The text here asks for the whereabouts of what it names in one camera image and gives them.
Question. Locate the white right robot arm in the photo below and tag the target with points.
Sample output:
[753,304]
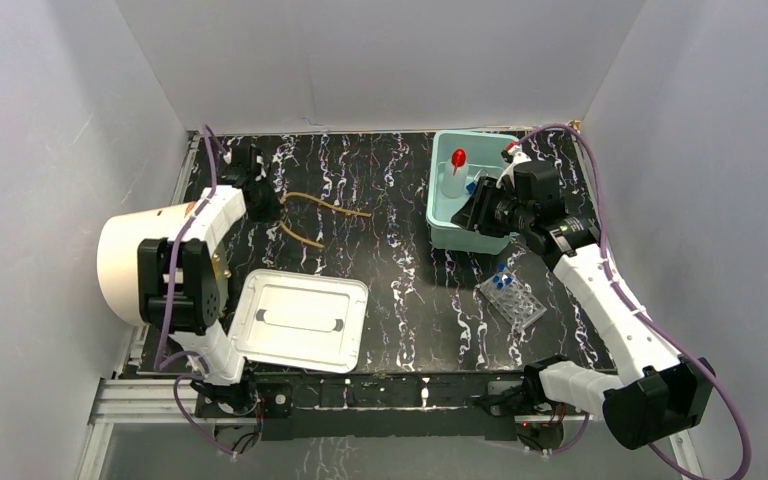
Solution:
[656,390]

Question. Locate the light teal plastic bin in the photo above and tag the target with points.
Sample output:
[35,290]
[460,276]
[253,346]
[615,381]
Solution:
[484,158]

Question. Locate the cream cylindrical centrifuge drum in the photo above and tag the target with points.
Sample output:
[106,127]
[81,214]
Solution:
[117,255]

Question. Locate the white red-capped wash bottle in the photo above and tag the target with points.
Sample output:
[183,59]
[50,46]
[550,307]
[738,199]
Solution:
[454,175]

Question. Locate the tan rubber tubing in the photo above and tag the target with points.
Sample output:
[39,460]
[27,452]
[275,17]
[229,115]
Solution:
[321,203]

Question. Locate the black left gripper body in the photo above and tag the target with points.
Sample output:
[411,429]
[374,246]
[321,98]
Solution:
[263,201]

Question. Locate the white plastic bin lid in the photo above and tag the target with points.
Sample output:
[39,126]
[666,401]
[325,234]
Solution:
[300,320]

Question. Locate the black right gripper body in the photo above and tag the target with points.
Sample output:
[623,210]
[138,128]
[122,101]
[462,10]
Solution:
[499,214]

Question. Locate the clear test tube rack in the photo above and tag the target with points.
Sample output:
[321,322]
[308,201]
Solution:
[516,303]

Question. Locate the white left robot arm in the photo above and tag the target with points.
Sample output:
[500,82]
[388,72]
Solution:
[180,280]

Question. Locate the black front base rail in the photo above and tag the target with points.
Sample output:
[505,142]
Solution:
[437,404]

